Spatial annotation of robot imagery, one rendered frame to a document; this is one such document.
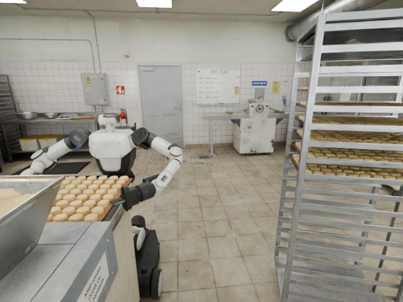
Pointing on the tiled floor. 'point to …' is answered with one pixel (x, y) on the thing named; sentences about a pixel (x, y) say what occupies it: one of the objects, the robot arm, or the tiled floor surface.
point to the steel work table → (45, 123)
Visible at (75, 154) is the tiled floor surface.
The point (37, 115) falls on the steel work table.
